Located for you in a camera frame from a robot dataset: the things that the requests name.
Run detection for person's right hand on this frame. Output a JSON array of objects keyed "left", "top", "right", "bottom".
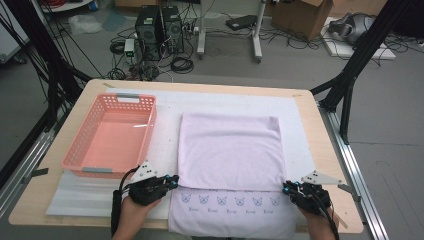
[{"left": 299, "top": 206, "right": 340, "bottom": 235}]

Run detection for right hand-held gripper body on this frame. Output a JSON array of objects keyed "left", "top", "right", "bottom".
[{"left": 289, "top": 170, "right": 344, "bottom": 215}]

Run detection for blue plastic sheet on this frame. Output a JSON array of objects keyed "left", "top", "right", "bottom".
[{"left": 101, "top": 9, "right": 128, "bottom": 33}]

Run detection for small white device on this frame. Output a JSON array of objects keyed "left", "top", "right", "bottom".
[{"left": 123, "top": 38, "right": 136, "bottom": 64}]

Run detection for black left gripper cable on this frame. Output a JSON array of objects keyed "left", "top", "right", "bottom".
[{"left": 110, "top": 166, "right": 139, "bottom": 236}]

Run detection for black computer tower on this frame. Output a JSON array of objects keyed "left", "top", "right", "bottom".
[
  {"left": 161, "top": 5, "right": 185, "bottom": 54},
  {"left": 134, "top": 4, "right": 164, "bottom": 62}
]

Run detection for clear plastic bag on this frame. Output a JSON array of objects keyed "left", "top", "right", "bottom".
[{"left": 68, "top": 13, "right": 103, "bottom": 36}]

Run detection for coiled black cable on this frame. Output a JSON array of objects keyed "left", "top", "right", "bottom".
[{"left": 170, "top": 56, "right": 195, "bottom": 75}]

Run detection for pink plastic basket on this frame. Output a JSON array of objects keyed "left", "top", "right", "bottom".
[{"left": 60, "top": 92, "right": 158, "bottom": 179}]

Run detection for white round table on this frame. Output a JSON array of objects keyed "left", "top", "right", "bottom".
[{"left": 39, "top": 0, "right": 94, "bottom": 14}]

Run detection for grey rounded appliance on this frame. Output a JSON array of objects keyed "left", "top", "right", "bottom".
[{"left": 328, "top": 12, "right": 376, "bottom": 46}]

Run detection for aluminium rail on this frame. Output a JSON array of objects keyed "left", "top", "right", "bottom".
[
  {"left": 0, "top": 109, "right": 64, "bottom": 218},
  {"left": 318, "top": 104, "right": 389, "bottom": 240}
]

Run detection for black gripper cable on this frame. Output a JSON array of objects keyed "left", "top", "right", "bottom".
[
  {"left": 110, "top": 166, "right": 139, "bottom": 236},
  {"left": 309, "top": 186, "right": 341, "bottom": 240}
]

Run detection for thin wooden stick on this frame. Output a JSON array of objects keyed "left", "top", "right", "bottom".
[{"left": 334, "top": 213, "right": 349, "bottom": 230}]

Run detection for white printed towel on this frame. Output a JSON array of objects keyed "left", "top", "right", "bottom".
[{"left": 167, "top": 112, "right": 299, "bottom": 240}]

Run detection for person's left hand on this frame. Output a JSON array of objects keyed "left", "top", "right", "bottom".
[{"left": 119, "top": 196, "right": 162, "bottom": 232}]

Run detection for white metal stand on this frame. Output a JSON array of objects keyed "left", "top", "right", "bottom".
[{"left": 195, "top": 0, "right": 268, "bottom": 64}]

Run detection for white grid mat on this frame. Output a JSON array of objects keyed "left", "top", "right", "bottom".
[{"left": 66, "top": 87, "right": 320, "bottom": 225}]

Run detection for black frame post with cables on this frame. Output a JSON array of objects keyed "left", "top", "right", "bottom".
[{"left": 0, "top": 0, "right": 94, "bottom": 134}]

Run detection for cardboard box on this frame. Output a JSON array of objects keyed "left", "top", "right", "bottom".
[{"left": 271, "top": 0, "right": 334, "bottom": 42}]

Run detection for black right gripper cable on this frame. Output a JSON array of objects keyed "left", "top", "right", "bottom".
[{"left": 309, "top": 186, "right": 341, "bottom": 240}]

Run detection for grey metal bracket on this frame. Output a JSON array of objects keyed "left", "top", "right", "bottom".
[
  {"left": 338, "top": 183, "right": 362, "bottom": 203},
  {"left": 21, "top": 167, "right": 50, "bottom": 185}
]

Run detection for black flat device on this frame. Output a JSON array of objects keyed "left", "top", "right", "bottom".
[{"left": 225, "top": 14, "right": 258, "bottom": 32}]

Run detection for white foam board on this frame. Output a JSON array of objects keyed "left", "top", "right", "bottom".
[{"left": 321, "top": 16, "right": 398, "bottom": 61}]

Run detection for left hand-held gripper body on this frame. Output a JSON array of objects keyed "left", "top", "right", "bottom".
[{"left": 128, "top": 160, "right": 168, "bottom": 207}]

